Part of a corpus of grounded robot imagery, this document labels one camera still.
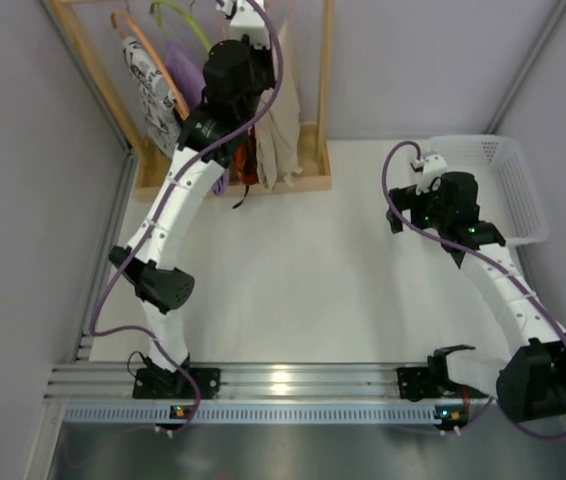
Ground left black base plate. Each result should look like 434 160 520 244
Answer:
132 365 221 400

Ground aluminium mounting rail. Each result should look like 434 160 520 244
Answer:
43 361 566 401

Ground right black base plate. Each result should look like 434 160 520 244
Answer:
396 367 440 402

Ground wooden clothes rack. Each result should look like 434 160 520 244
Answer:
44 1 335 202

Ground beige trousers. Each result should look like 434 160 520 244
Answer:
255 20 302 191

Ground perforated cable duct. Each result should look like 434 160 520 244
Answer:
64 403 468 426

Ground black white patterned garment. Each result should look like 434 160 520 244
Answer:
122 36 185 156

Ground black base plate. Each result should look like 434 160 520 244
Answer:
396 367 440 402
132 365 221 400

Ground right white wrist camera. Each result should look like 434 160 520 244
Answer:
409 152 448 195

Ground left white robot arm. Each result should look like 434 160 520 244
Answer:
109 37 275 399

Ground white plastic basket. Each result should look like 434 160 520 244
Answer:
426 135 550 247

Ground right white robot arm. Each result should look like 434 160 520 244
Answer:
386 172 566 423

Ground green hanger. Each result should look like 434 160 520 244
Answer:
148 0 212 52

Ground pink wire hanger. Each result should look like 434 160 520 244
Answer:
264 0 297 30

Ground purple garment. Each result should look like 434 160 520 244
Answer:
163 38 229 197

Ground orange hanger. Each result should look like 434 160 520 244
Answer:
110 9 190 120

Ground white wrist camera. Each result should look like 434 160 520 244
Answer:
409 152 448 195
216 0 271 50

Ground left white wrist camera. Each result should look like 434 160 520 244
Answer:
216 0 271 50

